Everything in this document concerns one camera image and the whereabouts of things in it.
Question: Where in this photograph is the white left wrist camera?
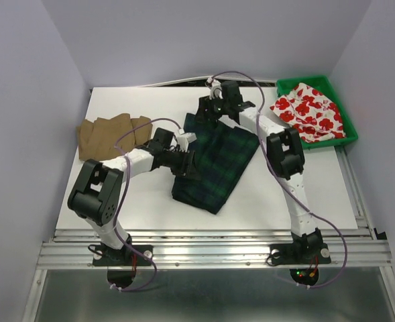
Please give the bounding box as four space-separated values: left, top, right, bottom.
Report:
176 128 196 152

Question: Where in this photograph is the green plastic tray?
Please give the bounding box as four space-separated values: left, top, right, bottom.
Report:
276 75 359 150

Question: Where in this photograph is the folded tan skirt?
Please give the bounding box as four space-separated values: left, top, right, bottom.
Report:
76 113 152 161

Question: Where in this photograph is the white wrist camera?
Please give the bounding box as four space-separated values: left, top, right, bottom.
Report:
205 76 223 100
176 128 196 152

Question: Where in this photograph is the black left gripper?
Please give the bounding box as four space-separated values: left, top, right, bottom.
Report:
162 147 201 180

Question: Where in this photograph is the red floral white skirt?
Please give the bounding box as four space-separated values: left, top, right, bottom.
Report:
270 83 346 144

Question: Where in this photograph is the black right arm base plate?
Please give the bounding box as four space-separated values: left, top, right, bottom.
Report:
266 243 331 266

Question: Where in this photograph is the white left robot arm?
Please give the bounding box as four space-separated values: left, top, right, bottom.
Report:
67 128 199 264

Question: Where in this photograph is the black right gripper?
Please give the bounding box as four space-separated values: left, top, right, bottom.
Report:
192 91 230 123

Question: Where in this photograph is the aluminium rail frame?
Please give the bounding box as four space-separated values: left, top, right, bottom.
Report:
22 215 395 321

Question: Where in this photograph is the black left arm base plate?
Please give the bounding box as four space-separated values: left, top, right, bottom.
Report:
87 244 151 267

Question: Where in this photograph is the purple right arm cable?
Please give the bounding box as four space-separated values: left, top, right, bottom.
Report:
210 70 348 290

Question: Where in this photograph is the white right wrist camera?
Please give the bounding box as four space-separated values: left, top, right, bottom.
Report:
205 76 223 100

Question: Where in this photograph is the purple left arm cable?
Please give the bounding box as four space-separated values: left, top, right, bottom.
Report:
109 117 184 292

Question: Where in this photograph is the dark green plaid skirt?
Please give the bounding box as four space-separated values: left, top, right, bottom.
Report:
172 113 259 215

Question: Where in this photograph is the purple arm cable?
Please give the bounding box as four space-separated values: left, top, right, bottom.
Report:
109 117 184 292
210 70 348 290

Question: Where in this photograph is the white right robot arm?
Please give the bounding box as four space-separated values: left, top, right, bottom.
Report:
196 77 325 266

